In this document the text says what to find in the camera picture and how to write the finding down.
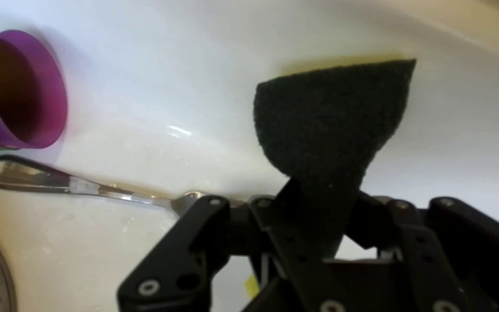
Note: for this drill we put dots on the dark green scouring sponge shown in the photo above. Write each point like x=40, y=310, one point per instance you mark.
x=327, y=125

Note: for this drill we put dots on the purple plastic cup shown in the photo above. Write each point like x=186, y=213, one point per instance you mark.
x=52, y=91

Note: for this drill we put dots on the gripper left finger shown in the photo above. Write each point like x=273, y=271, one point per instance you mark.
x=180, y=255

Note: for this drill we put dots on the white sink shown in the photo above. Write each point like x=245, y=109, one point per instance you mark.
x=154, y=78

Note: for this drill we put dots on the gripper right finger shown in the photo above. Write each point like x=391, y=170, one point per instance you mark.
x=461, y=242

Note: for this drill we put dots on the silver metal spoon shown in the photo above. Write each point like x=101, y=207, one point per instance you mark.
x=37, y=177

